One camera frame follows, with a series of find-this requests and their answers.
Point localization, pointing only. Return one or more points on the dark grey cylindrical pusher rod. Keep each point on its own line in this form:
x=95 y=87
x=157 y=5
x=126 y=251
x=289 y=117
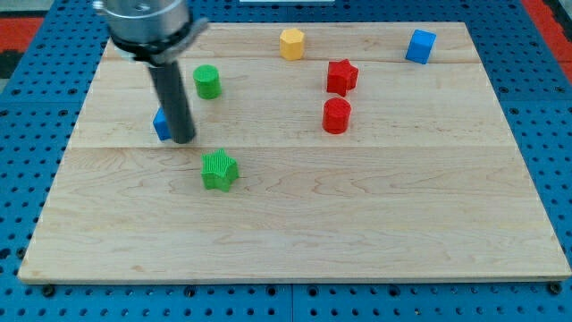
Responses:
x=172 y=97

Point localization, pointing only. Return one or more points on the blue triangle block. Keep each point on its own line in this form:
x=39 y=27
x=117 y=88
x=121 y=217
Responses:
x=160 y=125

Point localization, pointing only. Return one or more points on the green cylinder block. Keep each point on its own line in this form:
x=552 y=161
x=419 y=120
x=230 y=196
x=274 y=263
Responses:
x=207 y=81

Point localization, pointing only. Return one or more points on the green star block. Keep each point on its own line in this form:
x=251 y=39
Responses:
x=219 y=170

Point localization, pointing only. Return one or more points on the yellow hexagon block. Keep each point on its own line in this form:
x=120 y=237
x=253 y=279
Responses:
x=292 y=44

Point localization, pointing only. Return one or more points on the red cylinder block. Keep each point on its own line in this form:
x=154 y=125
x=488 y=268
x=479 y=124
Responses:
x=336 y=114

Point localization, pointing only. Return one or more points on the red star block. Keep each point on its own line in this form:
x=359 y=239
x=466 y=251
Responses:
x=342 y=77

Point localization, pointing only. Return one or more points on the light wooden board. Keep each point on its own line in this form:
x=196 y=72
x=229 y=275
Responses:
x=426 y=185

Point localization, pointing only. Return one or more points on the blue cube block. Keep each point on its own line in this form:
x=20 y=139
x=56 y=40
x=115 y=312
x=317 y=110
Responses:
x=420 y=46

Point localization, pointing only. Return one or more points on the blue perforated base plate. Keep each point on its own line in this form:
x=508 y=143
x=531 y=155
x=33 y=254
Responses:
x=56 y=49

